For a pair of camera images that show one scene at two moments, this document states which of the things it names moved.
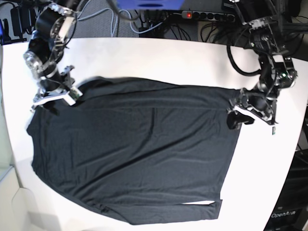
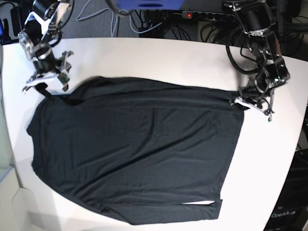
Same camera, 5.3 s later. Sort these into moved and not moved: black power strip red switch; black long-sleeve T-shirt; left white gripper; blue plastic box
Moved: left white gripper
Not moved: blue plastic box; black power strip red switch; black long-sleeve T-shirt
